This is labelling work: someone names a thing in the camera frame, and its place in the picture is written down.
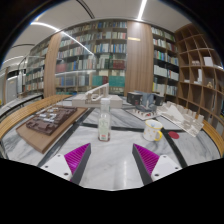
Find narrow bookshelf full of books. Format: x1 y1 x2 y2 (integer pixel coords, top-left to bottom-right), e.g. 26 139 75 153
150 25 181 98

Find white ramp architectural model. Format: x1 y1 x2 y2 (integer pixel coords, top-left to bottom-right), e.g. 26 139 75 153
71 83 124 109

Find wide bookshelf full of books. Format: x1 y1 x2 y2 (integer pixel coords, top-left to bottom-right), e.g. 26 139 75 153
54 20 128 96

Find ceiling light strips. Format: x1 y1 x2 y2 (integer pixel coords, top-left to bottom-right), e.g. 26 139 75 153
1 0 148 66

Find bookshelf behind glass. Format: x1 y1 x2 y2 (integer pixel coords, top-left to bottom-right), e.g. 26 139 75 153
24 41 46 94

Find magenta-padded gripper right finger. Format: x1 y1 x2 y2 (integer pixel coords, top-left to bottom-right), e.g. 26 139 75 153
131 143 183 186

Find brown model on wooden board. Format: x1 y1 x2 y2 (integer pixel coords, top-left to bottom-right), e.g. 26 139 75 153
15 105 88 155

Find white mug with yellow handle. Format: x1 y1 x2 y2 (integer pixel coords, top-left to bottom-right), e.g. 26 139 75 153
142 119 164 142

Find wooden cubby shelf unit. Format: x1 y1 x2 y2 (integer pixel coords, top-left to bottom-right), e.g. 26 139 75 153
174 23 224 134

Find dark grey building model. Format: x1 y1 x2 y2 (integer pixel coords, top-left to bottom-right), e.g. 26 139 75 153
125 90 165 121

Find flat round red coaster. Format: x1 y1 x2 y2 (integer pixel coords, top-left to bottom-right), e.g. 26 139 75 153
167 130 181 140

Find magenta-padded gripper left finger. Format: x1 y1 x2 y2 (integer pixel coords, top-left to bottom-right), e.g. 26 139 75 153
40 142 92 185

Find clear plastic drink bottle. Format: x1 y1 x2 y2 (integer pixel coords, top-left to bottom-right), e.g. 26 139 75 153
97 97 112 142

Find curved wooden slatted bench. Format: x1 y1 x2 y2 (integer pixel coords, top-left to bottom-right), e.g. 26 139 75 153
0 94 224 158

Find white city block model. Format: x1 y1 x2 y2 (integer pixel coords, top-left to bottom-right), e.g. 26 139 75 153
156 100 205 138

